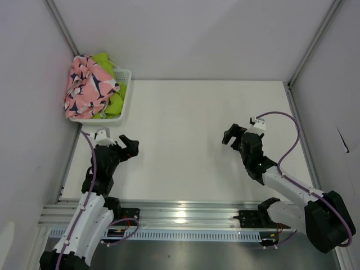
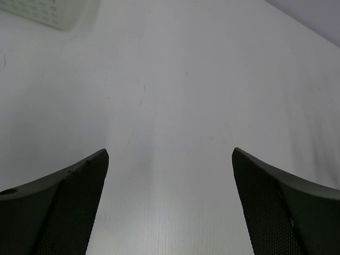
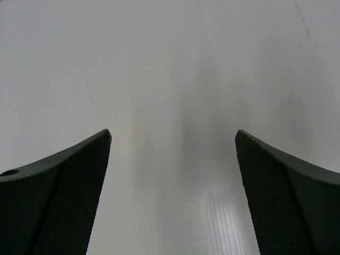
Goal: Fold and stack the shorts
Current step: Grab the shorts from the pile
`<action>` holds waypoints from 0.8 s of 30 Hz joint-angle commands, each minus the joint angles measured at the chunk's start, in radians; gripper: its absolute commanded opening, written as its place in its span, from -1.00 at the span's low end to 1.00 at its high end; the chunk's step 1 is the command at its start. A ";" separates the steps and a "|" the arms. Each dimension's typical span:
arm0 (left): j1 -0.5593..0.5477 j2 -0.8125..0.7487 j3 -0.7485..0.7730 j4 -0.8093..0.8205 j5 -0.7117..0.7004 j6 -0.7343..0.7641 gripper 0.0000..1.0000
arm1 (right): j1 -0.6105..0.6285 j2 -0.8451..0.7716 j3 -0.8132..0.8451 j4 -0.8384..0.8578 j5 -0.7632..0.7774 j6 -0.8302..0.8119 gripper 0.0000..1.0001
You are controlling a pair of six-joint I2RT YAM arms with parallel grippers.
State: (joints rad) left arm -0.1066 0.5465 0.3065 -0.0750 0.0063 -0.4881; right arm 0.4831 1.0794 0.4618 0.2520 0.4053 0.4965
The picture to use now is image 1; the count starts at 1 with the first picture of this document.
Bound white slotted cable duct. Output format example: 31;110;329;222
48;228;296;242

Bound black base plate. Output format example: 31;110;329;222
233;210;290;229
114;208;140;227

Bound lime green shorts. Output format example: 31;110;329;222
91;52;127;119

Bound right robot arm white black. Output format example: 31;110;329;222
222;121;356;253

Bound aluminium frame post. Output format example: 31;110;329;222
43;0;79;56
287;0;345;89

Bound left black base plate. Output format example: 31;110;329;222
114;208;140;227

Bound left aluminium frame post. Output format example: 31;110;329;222
43;0;79;56

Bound aluminium mounting rail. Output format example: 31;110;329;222
38;199;260;230

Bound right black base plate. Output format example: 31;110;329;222
233;210;290;229

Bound white plastic basket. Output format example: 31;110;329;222
69;68;132;125

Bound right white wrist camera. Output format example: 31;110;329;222
246;117;266;137

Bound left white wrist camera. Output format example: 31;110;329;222
89;127;115;146

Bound pink shark print shorts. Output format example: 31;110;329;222
64;55;120;120

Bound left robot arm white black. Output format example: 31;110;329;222
39;129;140;269

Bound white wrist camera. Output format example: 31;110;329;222
246;117;266;137
89;127;115;146

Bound right aluminium frame post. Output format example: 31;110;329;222
287;0;345;89

